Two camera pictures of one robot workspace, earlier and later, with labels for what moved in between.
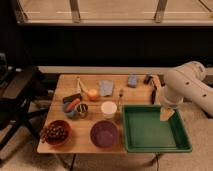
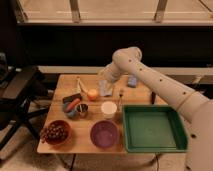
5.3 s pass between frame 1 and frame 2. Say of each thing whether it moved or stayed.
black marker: stayed
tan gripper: moved
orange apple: stayed
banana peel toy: stayed
